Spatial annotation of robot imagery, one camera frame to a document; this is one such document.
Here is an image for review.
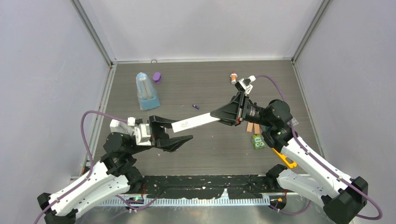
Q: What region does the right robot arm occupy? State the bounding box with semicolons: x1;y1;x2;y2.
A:
210;91;368;224

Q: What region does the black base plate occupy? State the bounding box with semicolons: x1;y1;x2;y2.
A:
126;174;291;199

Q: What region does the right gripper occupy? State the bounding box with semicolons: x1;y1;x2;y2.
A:
209;91;274;127

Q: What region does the blue metronome in plastic wrap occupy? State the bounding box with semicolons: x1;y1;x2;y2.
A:
136;72;160;111

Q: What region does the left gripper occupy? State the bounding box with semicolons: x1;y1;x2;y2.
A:
128;115;194;154

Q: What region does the purple plastic cap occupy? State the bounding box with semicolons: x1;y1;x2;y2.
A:
153;72;162;84

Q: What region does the purple cable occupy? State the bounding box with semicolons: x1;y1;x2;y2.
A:
254;74;383;221
33;111;158;224

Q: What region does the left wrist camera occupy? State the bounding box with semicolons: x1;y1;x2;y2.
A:
127;117;152;146

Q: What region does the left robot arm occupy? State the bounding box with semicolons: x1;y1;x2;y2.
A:
37;116;193;224

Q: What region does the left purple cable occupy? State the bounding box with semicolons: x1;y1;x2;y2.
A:
33;111;158;224

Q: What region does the wooden block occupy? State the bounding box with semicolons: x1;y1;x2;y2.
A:
254;123;261;134
246;122;254;133

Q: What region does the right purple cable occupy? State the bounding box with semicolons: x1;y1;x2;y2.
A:
254;74;383;221

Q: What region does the small toy figurine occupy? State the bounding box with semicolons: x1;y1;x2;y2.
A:
230;70;238;84

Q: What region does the left wooden block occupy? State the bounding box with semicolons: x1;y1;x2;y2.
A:
246;122;254;133

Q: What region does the white trapezoid block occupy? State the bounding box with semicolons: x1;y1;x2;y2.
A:
109;117;135;136

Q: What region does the green toy with eyes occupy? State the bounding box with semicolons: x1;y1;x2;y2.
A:
251;134;266;150

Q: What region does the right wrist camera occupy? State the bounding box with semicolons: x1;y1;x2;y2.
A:
235;75;256;95

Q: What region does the right wooden block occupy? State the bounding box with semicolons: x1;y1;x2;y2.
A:
254;123;261;134

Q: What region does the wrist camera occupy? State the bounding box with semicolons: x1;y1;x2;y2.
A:
235;75;256;95
127;117;152;146

